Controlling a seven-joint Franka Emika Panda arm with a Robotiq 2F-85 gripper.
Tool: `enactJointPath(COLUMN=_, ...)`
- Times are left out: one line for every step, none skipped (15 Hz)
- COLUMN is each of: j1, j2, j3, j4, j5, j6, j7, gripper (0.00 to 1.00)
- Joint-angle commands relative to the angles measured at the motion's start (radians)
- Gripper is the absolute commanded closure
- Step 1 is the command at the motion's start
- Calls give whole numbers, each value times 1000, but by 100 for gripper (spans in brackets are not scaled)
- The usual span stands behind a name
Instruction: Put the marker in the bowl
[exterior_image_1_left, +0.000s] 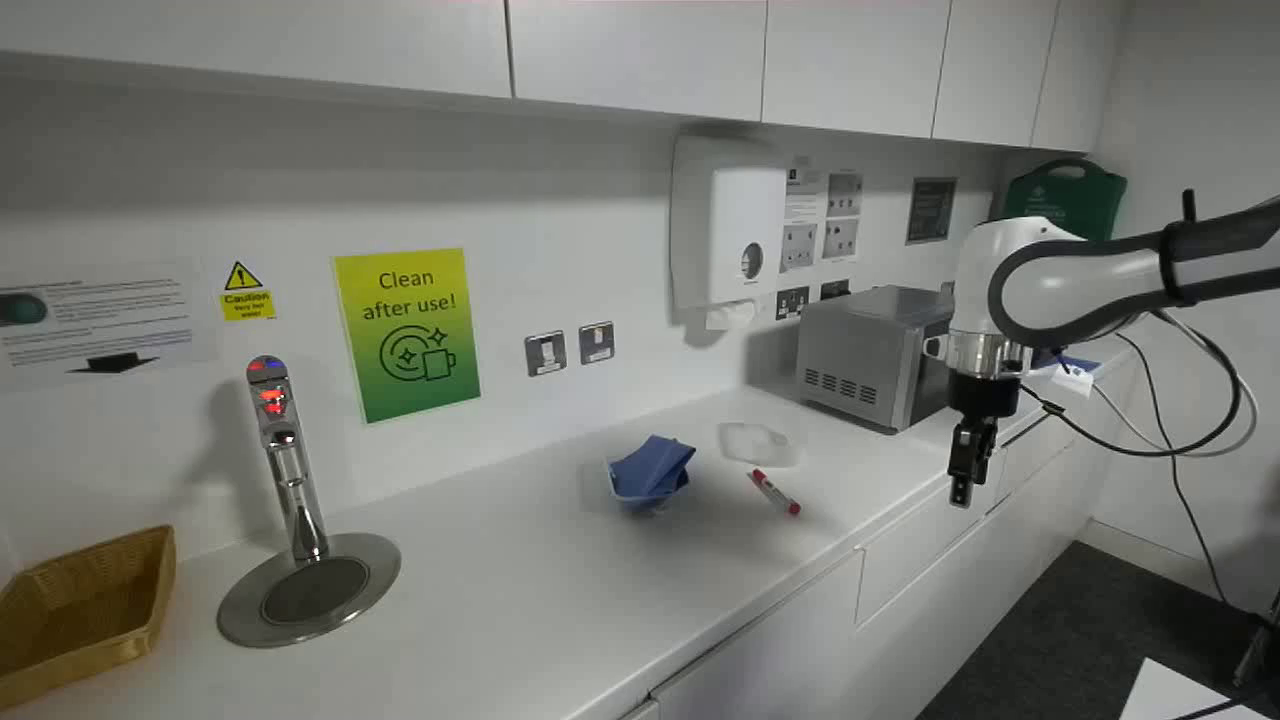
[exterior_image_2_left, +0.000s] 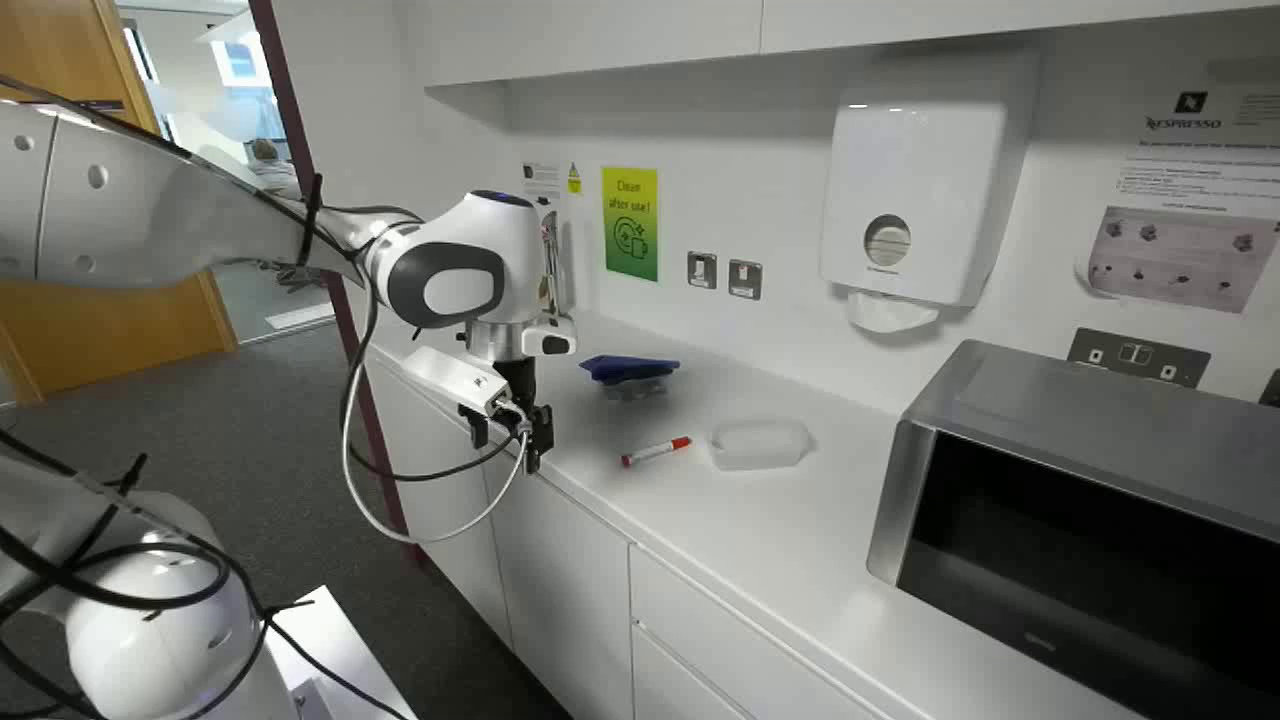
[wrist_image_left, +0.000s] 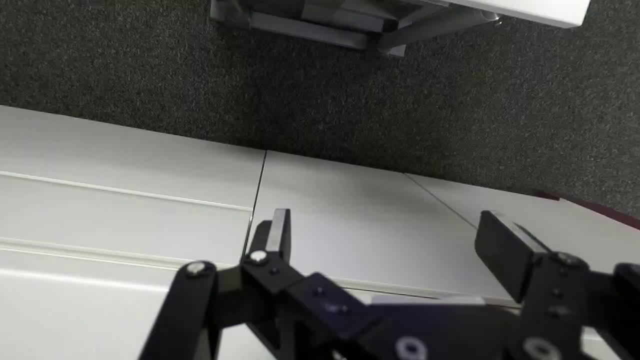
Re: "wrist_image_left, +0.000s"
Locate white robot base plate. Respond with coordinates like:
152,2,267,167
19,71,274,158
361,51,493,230
445,0,593,29

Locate grey metal stand frame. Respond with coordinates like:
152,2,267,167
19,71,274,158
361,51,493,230
208,0,501,59

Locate white panelled cabinet top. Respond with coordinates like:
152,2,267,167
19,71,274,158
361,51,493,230
0,103,640,360

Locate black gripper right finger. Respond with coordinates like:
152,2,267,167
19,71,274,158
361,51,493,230
474,210,640,360

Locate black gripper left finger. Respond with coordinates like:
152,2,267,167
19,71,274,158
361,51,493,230
138,206,375,360

